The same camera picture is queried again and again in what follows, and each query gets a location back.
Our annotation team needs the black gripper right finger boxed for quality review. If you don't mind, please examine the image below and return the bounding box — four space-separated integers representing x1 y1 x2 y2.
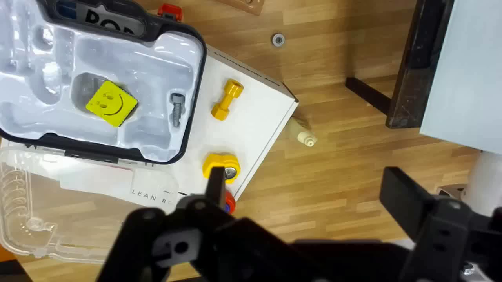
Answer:
380 166 434 242

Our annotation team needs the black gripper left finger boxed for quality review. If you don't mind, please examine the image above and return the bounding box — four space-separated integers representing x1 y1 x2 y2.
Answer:
205 166 226 207

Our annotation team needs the yellow toy tape measure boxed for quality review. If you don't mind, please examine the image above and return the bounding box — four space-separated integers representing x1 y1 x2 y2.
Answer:
202 152 242 185

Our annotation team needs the grey tool case tray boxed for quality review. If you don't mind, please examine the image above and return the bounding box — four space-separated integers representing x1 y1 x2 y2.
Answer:
0 0 207 165

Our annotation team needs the red toy piece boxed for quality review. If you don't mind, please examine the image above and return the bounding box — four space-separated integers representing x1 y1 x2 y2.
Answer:
224 192 237 213

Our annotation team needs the yellow toy dumbbell bolt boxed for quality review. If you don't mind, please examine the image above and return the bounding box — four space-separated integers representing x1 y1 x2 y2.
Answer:
212 80 243 121

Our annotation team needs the white cardboard box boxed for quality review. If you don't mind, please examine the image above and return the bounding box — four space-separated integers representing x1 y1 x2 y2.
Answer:
125 47 298 212

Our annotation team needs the grey plastic toy screw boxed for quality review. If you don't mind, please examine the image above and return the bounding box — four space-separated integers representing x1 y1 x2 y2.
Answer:
171 93 185 127

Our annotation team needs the cream plastic toy peg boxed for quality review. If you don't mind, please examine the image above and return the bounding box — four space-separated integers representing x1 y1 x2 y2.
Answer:
290 119 317 148

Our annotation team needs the white whiteboard panel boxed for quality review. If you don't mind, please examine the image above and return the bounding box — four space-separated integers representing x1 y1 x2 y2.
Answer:
420 0 502 154

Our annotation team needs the yellow smiley sponge block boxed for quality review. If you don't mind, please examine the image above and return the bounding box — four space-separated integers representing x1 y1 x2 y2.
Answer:
85 82 138 127

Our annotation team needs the clear plastic container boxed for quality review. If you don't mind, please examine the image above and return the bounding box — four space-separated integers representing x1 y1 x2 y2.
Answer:
0 141 179 264

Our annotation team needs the small grey metal nut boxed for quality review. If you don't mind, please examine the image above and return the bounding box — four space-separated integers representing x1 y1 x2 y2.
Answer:
271 33 285 49

